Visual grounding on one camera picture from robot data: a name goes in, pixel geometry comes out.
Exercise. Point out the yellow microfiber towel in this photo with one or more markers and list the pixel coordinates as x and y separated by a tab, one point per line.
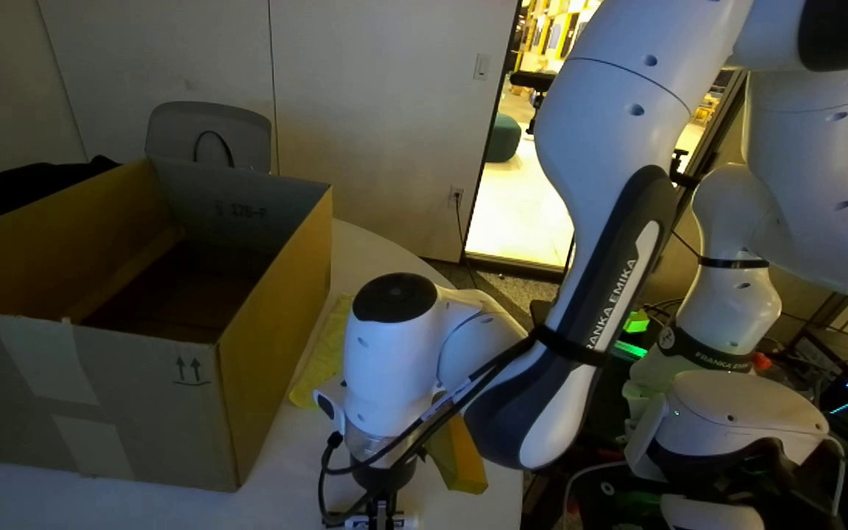
326	356

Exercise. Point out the green lit electronics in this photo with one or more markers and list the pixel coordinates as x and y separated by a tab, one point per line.
634	338

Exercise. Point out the brown cardboard box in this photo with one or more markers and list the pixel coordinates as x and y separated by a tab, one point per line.
151	319

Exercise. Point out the black bag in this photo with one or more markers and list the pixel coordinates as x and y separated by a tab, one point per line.
27	185

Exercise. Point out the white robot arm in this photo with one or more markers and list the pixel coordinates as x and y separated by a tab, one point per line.
727	110

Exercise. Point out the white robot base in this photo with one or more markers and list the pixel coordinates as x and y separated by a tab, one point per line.
730	451

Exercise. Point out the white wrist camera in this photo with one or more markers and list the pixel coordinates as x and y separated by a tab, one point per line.
332	403

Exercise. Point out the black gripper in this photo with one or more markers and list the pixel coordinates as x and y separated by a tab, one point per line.
379	504

